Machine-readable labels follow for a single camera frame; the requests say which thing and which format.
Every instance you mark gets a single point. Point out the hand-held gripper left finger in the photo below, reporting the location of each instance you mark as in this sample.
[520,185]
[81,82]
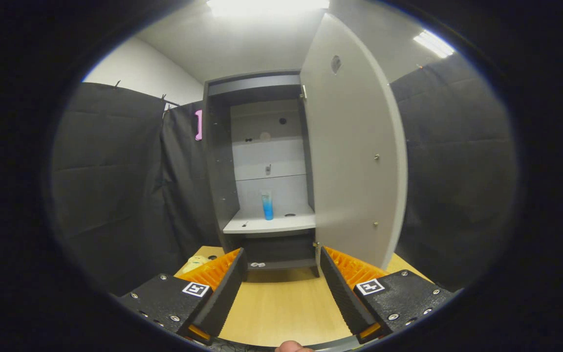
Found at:
[225,298]

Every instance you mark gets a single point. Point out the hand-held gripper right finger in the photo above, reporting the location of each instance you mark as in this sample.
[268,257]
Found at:
[344,298]

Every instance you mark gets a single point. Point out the blue squeeze tube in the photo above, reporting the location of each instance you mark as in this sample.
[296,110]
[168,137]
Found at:
[267,208]

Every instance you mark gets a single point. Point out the beige cabinet door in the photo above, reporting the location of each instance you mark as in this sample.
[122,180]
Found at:
[350,171]

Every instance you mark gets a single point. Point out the yellow plush toy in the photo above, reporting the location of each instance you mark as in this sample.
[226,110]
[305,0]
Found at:
[194,264]

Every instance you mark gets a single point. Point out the white cabinet shelf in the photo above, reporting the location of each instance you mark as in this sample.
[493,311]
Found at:
[271,225]

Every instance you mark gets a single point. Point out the black backdrop cloth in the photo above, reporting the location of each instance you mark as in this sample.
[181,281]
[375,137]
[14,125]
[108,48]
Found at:
[115,195]

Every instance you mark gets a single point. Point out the ceiling light panel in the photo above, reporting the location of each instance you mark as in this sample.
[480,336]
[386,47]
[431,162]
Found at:
[267,7]
[434,44]

